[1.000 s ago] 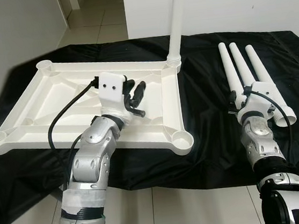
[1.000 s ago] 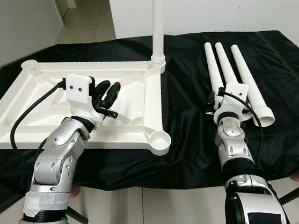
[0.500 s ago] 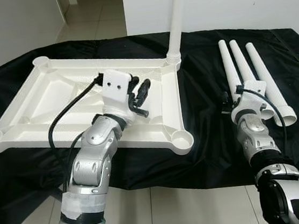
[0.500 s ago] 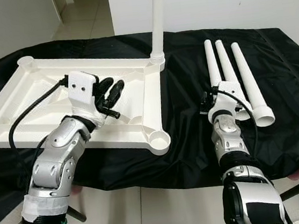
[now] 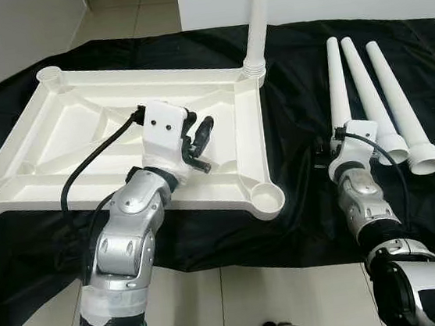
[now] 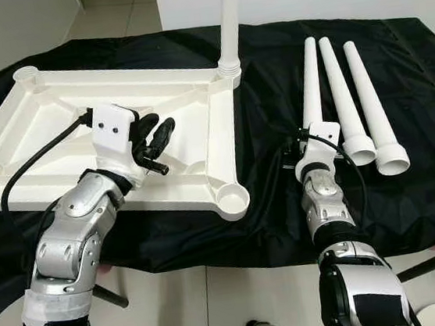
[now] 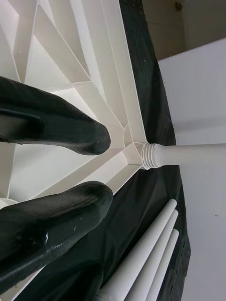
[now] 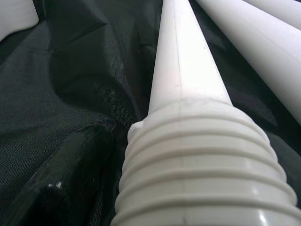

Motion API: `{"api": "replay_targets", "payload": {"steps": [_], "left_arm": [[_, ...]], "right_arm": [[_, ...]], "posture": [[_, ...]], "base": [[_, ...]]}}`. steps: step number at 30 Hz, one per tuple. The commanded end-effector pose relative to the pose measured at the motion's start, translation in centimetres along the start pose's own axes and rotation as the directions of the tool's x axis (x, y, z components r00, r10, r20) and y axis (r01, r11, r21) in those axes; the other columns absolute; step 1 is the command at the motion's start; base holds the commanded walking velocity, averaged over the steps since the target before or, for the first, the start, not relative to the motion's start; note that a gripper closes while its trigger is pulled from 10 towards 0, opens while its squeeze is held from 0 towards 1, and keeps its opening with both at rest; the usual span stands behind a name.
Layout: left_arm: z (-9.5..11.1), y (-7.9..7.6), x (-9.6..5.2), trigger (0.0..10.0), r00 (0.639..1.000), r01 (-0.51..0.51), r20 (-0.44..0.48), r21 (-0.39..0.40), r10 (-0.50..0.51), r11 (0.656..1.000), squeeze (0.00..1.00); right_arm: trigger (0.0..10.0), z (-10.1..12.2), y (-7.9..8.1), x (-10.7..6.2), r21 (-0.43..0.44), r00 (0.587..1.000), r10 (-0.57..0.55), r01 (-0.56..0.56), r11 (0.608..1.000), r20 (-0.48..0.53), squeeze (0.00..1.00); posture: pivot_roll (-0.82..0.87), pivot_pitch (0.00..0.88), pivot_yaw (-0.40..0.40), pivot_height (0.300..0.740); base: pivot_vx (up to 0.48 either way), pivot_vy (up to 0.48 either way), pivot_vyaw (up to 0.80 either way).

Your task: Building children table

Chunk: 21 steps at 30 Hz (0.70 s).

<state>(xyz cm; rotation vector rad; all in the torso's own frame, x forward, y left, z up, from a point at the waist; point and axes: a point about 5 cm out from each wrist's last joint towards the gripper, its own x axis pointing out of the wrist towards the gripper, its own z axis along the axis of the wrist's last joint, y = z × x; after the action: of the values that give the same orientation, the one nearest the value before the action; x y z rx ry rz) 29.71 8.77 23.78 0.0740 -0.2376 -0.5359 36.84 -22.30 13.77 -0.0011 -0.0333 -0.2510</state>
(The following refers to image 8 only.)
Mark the black cloth table cover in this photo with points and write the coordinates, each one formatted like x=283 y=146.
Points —
x=70 y=82

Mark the white plastic table leg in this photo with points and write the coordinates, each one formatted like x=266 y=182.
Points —
x=188 y=141
x=287 y=9
x=258 y=47

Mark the white plastic children table top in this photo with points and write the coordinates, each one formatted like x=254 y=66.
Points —
x=14 y=16

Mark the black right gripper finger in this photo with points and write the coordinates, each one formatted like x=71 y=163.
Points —
x=70 y=183

